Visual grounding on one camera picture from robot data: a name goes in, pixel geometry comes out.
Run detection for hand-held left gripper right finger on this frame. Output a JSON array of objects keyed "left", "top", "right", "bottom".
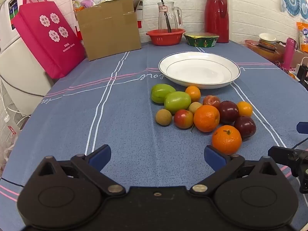
[{"left": 190, "top": 145, "right": 283, "bottom": 196}]

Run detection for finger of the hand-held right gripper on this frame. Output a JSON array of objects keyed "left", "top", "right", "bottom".
[
  {"left": 296, "top": 121, "right": 308, "bottom": 134},
  {"left": 268, "top": 146, "right": 308, "bottom": 193}
]

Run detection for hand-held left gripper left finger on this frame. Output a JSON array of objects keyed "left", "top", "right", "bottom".
[{"left": 32, "top": 144, "right": 126, "bottom": 196}]

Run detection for large orange mandarin with stem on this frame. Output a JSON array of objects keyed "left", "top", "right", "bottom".
[{"left": 212, "top": 125, "right": 242, "bottom": 155}]

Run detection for dark purple plum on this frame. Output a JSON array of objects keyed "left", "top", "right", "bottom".
[
  {"left": 234, "top": 116, "right": 257, "bottom": 141},
  {"left": 218, "top": 100, "right": 240, "bottom": 125}
]

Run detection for small red plum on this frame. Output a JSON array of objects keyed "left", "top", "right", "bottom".
[
  {"left": 203, "top": 95, "right": 221, "bottom": 109},
  {"left": 174, "top": 109, "right": 194, "bottom": 129}
]

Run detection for yellow-brown longan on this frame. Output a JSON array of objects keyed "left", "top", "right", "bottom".
[
  {"left": 155, "top": 109, "right": 173, "bottom": 126},
  {"left": 188, "top": 101, "right": 203, "bottom": 114}
]

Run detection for small yellow-orange tangerine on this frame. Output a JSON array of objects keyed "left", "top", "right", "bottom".
[{"left": 236, "top": 101, "right": 253, "bottom": 117}]

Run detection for small orange tangerine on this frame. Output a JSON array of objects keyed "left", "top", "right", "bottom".
[{"left": 185, "top": 86, "right": 201, "bottom": 103}]

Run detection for green jujube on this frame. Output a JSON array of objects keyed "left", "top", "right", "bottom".
[
  {"left": 151, "top": 84, "right": 176, "bottom": 104},
  {"left": 164, "top": 91, "right": 192, "bottom": 114}
]

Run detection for white round plate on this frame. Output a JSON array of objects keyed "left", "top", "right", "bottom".
[{"left": 158, "top": 51, "right": 241, "bottom": 89}]

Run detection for blue checked tablecloth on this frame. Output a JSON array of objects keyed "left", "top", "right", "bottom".
[{"left": 0, "top": 40, "right": 308, "bottom": 231}]

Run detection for black device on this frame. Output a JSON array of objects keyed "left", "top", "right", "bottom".
[{"left": 297, "top": 64, "right": 308, "bottom": 89}]

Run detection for pink bottle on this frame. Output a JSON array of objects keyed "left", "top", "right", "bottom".
[{"left": 283, "top": 38, "right": 296, "bottom": 71}]

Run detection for orange snack packet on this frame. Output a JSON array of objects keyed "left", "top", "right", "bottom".
[{"left": 296, "top": 22, "right": 308, "bottom": 53}]

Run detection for white rounded appliance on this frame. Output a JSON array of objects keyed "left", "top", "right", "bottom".
[{"left": 0, "top": 38, "right": 54, "bottom": 116}]

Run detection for green instant noodle bowl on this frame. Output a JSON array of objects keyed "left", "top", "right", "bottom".
[{"left": 183, "top": 32, "right": 220, "bottom": 48}]

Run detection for cardboard box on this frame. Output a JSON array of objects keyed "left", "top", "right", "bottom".
[{"left": 76, "top": 0, "right": 142, "bottom": 61}]

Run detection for red plastic basket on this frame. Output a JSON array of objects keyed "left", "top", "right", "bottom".
[{"left": 146, "top": 28, "right": 186, "bottom": 46}]

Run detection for pink tote bag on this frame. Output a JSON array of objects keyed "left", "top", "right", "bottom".
[{"left": 12, "top": 0, "right": 86, "bottom": 79}]

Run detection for red thermos jug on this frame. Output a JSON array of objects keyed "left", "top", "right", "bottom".
[{"left": 205, "top": 0, "right": 230, "bottom": 44}]

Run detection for glass pitcher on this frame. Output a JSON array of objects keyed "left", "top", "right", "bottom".
[{"left": 157, "top": 2, "right": 183, "bottom": 32}]

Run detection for metal utensil in pitcher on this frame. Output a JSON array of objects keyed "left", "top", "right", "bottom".
[{"left": 161, "top": 0, "right": 172, "bottom": 33}]

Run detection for white water purifier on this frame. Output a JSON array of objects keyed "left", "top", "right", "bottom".
[{"left": 0, "top": 0, "right": 32, "bottom": 53}]

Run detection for white cable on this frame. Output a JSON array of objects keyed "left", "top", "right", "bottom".
[{"left": 0, "top": 77, "right": 32, "bottom": 130}]

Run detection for small blue patterned wall plate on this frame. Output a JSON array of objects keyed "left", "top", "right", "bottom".
[{"left": 298, "top": 0, "right": 308, "bottom": 20}]

